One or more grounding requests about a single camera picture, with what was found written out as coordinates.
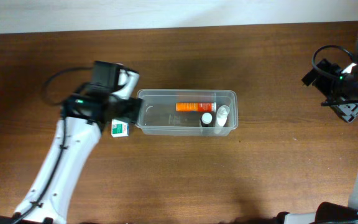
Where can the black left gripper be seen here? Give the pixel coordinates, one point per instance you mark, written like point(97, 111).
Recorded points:
point(133, 113)

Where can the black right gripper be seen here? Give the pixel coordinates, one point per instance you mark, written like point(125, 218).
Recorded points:
point(347, 110)

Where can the dark bottle white cap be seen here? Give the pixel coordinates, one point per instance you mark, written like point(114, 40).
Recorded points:
point(206, 120)

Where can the orange effervescent tablet tube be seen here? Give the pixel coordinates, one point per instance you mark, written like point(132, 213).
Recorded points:
point(196, 107)

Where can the white spray bottle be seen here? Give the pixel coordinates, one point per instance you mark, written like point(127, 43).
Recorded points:
point(220, 121)

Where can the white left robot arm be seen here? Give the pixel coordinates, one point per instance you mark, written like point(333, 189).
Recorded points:
point(84, 115)

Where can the clear plastic container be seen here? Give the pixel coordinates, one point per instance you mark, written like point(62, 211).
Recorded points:
point(158, 116)

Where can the white green medicine box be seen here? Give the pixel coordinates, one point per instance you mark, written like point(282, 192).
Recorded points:
point(119, 129)

